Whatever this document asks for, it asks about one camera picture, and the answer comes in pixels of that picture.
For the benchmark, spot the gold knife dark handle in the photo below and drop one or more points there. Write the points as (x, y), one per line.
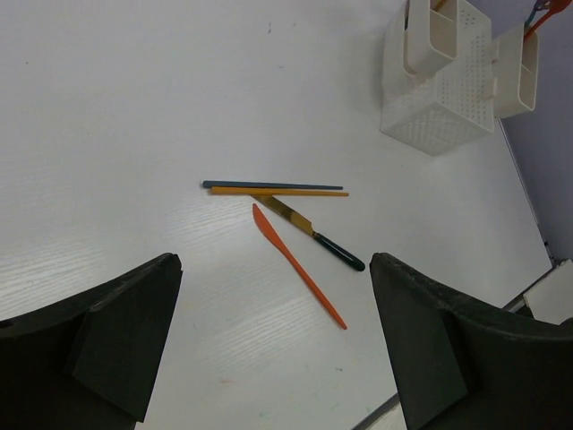
(299, 221)

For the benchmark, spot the orange spoon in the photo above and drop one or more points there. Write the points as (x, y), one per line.
(551, 7)

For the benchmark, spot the white utensil caddy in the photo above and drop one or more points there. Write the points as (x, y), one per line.
(445, 79)

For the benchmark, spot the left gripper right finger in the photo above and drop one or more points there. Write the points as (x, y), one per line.
(460, 363)

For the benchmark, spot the teal spoon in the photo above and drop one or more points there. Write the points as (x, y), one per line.
(536, 8)

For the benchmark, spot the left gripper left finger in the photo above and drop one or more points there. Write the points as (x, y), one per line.
(90, 361)

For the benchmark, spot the gold fork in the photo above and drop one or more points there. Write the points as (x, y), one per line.
(439, 5)

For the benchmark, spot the dark blue chopstick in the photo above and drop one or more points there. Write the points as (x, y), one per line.
(213, 183)

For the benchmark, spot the orange chopstick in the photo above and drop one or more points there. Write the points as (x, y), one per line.
(274, 191)

